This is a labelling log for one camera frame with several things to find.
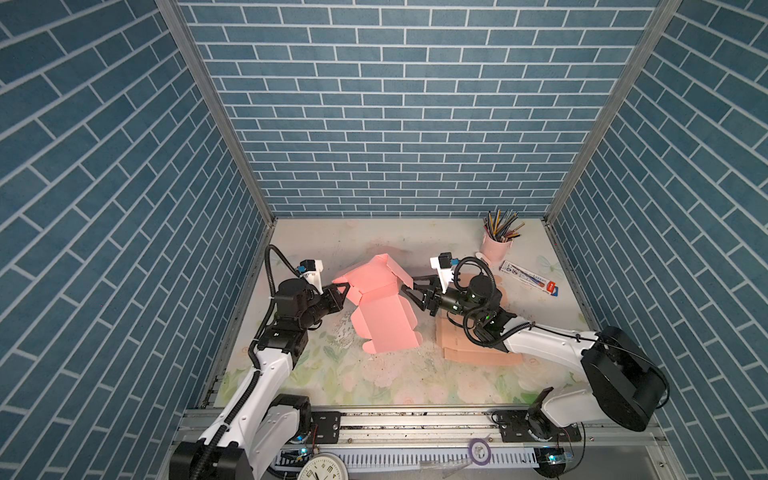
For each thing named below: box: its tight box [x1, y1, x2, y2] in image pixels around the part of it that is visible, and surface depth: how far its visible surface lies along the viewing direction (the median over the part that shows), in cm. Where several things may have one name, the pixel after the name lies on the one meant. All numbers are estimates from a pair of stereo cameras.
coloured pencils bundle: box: [482, 208, 526, 243], surface depth 104 cm
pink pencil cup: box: [480, 232, 513, 263], surface depth 105 cm
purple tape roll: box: [468, 438, 491, 466], surface depth 72 cm
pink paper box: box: [332, 253, 423, 355], surface depth 78 cm
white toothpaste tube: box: [498, 260, 559, 296], surface depth 104 cm
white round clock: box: [297, 452, 349, 480], surface depth 67 cm
